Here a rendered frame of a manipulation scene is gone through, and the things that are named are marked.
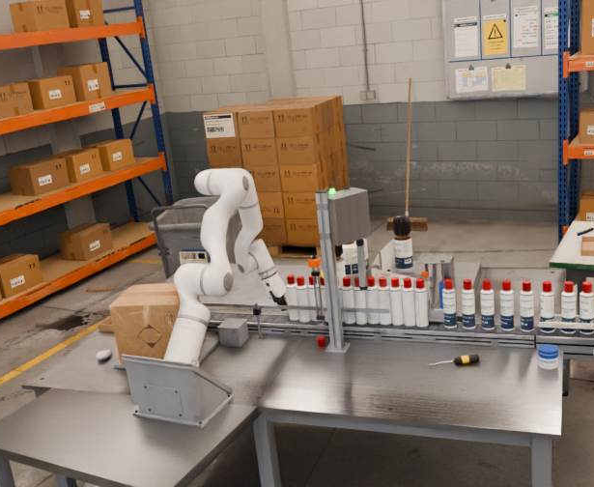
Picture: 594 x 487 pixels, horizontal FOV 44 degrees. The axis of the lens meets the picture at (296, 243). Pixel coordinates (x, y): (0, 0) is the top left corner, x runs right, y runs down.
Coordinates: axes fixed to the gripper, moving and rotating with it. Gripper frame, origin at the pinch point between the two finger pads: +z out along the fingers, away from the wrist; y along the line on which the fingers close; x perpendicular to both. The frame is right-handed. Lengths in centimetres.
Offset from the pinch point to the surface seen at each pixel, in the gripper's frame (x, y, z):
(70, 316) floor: 284, 176, -3
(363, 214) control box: -55, -7, -27
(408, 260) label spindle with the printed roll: -42, 57, 13
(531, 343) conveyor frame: -95, -5, 45
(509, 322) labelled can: -90, -2, 35
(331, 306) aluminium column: -28.8, -15.8, 2.6
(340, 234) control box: -46, -17, -25
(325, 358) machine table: -20.8, -25.4, 19.6
